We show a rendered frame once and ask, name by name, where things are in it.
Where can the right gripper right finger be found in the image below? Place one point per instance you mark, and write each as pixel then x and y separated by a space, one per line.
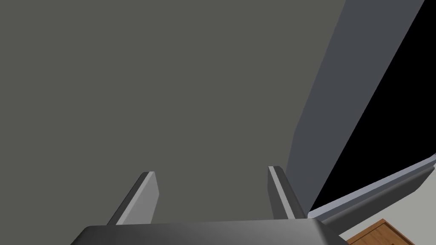
pixel 282 200

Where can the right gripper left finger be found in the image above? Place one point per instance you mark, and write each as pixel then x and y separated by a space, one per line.
pixel 139 204

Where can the brown wooden panel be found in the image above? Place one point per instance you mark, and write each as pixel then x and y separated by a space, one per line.
pixel 381 235

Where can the dark window with grey frame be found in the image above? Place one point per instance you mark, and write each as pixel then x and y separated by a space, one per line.
pixel 391 136

